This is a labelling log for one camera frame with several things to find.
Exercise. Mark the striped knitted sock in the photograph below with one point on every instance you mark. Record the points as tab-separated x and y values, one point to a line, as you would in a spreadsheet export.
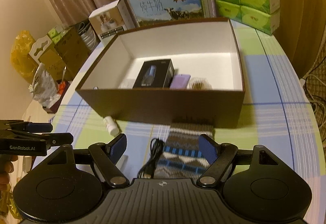
181	157

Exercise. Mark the clear packet with brown item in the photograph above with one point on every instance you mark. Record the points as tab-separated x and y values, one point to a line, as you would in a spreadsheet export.
199	84

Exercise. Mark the white humidifier box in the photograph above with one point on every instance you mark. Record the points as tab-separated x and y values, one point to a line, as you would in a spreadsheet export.
111	19

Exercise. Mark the brown cardboard box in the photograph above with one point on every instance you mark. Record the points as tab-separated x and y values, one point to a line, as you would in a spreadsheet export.
73	51

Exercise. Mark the crumpled plastic bag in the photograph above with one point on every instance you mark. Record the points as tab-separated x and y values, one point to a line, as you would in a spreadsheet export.
43	88

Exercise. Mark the purple card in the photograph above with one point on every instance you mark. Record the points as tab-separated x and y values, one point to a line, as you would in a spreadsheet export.
180	81

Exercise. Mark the person's left hand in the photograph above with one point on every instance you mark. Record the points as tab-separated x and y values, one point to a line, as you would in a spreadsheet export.
6	171

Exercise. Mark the white pill bottle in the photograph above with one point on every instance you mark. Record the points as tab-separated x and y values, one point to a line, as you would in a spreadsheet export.
111	126

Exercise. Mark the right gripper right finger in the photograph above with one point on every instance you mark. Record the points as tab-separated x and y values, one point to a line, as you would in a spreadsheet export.
220	158

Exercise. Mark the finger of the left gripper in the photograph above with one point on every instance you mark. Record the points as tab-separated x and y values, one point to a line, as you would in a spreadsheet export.
55	139
26	126

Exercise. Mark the checkered tablecloth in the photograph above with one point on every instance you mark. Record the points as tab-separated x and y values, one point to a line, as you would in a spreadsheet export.
275	113

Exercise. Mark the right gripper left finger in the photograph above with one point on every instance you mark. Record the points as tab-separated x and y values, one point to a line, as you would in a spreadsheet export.
105	156

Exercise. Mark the quilted chair cushion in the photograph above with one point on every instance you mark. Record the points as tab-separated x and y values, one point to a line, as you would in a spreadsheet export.
314	85

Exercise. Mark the small green tissue boxes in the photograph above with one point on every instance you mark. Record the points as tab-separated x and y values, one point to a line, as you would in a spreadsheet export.
57	33

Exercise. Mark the blue milk carton box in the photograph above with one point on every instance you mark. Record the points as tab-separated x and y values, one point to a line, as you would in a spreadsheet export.
150	12

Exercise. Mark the yellow plastic bag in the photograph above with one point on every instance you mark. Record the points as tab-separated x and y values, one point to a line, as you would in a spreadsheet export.
22	62

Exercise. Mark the black shaver box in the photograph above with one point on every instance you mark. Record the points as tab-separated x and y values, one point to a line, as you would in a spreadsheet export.
155	74

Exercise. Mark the white cardboard insert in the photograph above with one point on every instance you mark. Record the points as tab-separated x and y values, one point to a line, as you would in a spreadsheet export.
39	47

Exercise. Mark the large brown storage box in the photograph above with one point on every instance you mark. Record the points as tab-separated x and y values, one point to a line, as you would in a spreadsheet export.
205	49

